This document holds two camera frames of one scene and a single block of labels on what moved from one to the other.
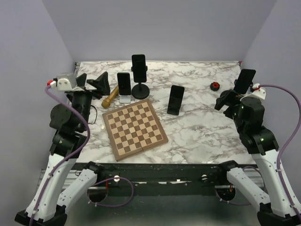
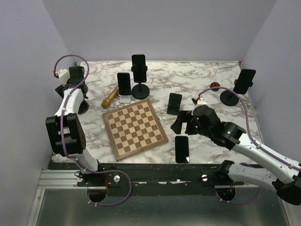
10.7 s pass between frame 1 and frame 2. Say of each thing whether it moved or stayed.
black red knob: stayed
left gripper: moved
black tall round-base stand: stayed
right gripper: moved
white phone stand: stayed
